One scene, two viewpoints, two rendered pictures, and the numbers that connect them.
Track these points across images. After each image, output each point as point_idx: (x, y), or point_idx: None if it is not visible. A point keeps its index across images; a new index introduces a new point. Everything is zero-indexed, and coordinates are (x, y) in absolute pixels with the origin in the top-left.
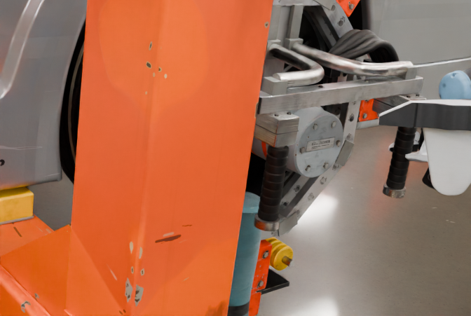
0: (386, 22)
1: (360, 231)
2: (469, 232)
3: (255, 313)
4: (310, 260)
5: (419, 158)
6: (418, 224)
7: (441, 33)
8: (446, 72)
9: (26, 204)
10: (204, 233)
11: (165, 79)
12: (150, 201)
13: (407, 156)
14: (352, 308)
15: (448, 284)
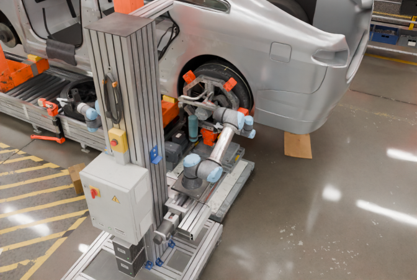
0: (259, 98)
1: (347, 172)
2: (388, 199)
3: (211, 145)
4: (313, 166)
5: (215, 126)
6: (375, 184)
7: (283, 108)
8: (287, 120)
9: (172, 100)
10: None
11: None
12: None
13: (213, 125)
14: (295, 180)
15: (337, 198)
